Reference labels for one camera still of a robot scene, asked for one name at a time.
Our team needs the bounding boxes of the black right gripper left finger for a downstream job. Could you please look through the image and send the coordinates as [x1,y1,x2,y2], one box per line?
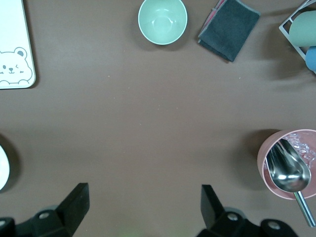
[0,182,90,237]

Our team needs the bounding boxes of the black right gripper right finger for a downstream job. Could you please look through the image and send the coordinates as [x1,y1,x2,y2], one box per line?
[196,184,297,237]

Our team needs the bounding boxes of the white wire cup rack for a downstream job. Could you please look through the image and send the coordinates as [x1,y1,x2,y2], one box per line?
[278,0,316,61]

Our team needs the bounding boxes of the white round plate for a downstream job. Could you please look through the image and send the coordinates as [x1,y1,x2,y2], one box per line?
[0,144,11,192]

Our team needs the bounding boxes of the metal scoop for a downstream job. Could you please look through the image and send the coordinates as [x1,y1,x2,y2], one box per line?
[266,138,316,228]

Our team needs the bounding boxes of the pale green bowl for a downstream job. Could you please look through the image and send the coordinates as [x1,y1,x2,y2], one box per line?
[137,0,188,45]

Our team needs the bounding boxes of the clear ice cubes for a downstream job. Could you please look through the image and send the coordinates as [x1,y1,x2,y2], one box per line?
[283,132,316,171]

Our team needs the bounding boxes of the blue cup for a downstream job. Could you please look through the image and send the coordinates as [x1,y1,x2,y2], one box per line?
[305,45,316,74]

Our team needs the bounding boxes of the dark grey folded cloth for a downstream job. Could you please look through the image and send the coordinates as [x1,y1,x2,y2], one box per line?
[197,0,262,62]

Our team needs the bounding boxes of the pink bowl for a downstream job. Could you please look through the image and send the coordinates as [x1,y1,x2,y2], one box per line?
[257,128,316,200]

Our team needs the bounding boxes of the pale green cup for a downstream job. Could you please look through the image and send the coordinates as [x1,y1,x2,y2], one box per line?
[289,9,316,48]

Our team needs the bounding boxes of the white tray with bear print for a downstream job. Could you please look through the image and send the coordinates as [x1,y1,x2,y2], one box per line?
[0,0,37,90]

